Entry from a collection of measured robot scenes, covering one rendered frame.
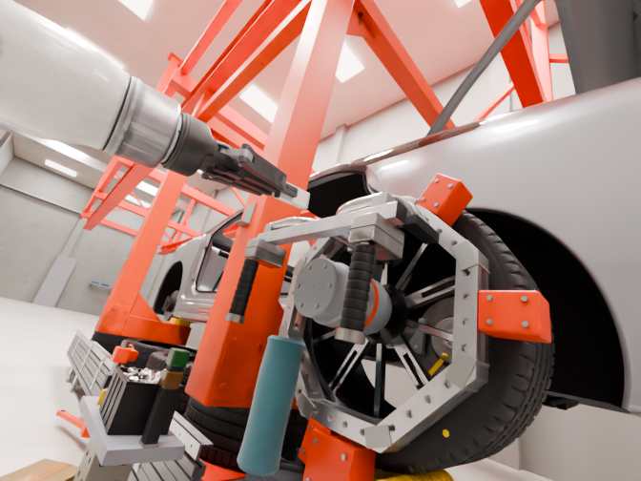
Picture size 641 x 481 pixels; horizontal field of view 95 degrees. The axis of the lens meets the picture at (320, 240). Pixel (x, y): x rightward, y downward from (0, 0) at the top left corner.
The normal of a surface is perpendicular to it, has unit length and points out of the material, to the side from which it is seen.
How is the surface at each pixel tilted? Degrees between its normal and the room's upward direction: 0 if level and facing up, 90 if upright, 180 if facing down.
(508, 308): 90
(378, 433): 90
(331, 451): 90
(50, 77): 113
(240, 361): 90
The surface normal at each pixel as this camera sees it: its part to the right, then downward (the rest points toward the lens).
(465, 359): -0.69, -0.38
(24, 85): 0.46, 0.51
